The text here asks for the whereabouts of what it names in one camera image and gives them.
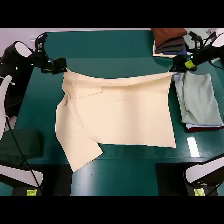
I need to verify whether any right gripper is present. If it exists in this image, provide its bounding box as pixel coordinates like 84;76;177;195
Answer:
169;54;190;73

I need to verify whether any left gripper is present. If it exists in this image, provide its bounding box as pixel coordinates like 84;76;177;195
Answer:
49;57;69;75

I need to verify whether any cream T-shirt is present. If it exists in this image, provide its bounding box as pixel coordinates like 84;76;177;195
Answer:
54;69;178;174

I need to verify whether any blue garment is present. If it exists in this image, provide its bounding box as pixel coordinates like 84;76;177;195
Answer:
162;46;190;57

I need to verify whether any dark grey garment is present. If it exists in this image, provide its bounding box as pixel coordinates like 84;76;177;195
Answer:
154;36;188;54

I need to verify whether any brown garment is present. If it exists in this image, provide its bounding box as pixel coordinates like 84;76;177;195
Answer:
151;28;189;47

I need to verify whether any pale green garment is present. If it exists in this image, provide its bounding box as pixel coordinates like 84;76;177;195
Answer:
174;71;224;128

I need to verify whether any red garment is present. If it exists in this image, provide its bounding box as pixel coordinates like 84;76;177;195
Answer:
185;125;224;134

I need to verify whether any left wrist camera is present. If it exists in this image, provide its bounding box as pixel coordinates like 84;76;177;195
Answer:
34;32;50;55

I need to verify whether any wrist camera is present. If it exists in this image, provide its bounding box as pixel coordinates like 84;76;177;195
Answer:
34;32;50;55
188;30;205;52

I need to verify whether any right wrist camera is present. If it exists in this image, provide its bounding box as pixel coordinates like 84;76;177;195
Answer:
188;30;205;52

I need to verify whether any black cable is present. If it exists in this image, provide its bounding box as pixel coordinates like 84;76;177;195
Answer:
3;114;44;197

